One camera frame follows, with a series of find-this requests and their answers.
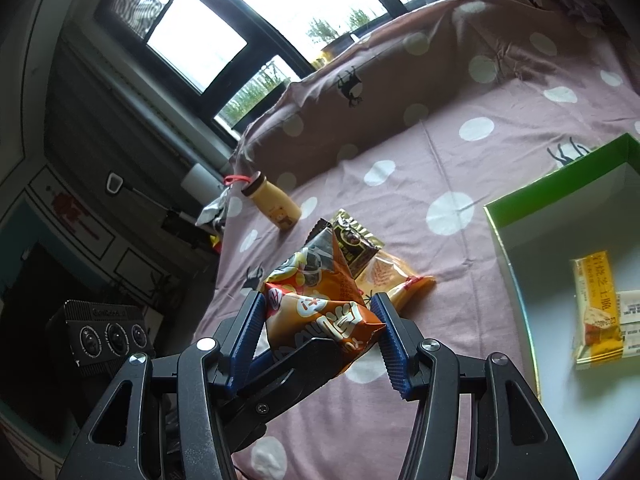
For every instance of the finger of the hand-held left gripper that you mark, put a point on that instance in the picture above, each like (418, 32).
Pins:
(295, 365)

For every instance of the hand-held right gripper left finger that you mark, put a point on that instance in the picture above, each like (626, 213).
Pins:
(245, 340)

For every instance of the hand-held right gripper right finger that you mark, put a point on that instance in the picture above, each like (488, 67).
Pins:
(395, 350)

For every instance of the orange seed snack packet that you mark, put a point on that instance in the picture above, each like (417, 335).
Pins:
(320, 320)

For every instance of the green cardboard box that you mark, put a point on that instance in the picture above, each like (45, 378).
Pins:
(545, 260)

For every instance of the yellow serrated-edge snack packet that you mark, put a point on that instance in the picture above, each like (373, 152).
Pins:
(597, 310)

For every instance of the clear cracker packet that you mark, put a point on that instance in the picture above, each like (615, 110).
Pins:
(630, 320)

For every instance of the yellow red-cornered snack packet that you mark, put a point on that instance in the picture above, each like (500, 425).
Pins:
(395, 275)

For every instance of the black and gold snack packet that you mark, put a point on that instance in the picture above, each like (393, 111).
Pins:
(357, 245)

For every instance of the crumpled silver packet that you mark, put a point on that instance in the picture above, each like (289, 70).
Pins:
(215, 210)

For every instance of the yellow bear bottle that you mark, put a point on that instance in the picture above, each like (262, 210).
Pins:
(272, 205)

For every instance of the white paper roll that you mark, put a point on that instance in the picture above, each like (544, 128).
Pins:
(197, 179)

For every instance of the pink dotted bedsheet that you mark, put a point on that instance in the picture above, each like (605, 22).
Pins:
(450, 160)

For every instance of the dark ribbed radiator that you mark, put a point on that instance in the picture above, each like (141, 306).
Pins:
(125, 110)

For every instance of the black framed window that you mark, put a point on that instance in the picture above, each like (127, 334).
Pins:
(195, 45)

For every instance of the yellow jar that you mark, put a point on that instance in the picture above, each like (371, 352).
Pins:
(335, 49)

